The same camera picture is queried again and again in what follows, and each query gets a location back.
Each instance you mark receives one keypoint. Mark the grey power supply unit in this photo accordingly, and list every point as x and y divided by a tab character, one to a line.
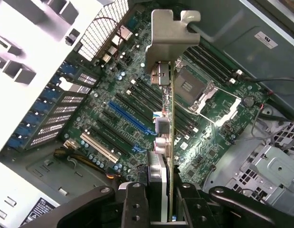
40	209

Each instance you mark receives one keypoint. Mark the coin cell battery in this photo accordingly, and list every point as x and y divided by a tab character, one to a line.
248	101

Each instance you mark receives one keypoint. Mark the green motherboard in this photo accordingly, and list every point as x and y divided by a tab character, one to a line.
208	142

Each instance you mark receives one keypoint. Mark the blue expansion slot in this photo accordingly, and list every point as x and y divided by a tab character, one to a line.
127	116

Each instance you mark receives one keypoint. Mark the metal disk bay cage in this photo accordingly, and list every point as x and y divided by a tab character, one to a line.
268	166

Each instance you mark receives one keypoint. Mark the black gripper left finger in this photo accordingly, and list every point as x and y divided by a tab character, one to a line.
135	206

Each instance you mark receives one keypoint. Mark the CPU socket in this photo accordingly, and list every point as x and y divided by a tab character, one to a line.
187	83

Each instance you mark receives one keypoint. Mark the white PCI slot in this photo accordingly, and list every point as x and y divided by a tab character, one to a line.
99	147

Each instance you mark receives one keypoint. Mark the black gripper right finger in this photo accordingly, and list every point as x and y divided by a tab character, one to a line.
194	209

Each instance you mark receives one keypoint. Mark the grey parts rack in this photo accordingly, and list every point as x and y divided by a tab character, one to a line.
18	23

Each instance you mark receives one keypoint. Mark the open black PC case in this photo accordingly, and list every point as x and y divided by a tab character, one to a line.
232	21

